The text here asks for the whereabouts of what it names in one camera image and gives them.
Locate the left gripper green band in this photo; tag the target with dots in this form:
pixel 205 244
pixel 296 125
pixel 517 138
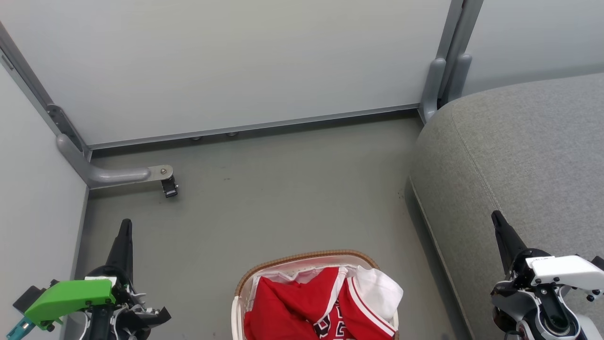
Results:
pixel 71 295

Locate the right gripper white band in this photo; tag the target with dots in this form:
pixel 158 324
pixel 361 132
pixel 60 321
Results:
pixel 561 271

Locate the red basketball jersey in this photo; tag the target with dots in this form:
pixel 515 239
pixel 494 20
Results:
pixel 288 309

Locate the grey fabric sofa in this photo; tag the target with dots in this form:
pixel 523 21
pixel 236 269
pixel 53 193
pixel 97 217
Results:
pixel 519 151

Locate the white cloth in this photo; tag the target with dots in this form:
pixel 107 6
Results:
pixel 380 290

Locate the grey partition foot with caster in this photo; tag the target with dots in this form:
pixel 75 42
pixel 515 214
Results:
pixel 108 174

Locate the white wicker laundry basket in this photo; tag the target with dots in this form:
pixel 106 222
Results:
pixel 283 262

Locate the grey partition post foot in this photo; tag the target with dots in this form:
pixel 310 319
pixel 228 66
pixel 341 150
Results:
pixel 436 85

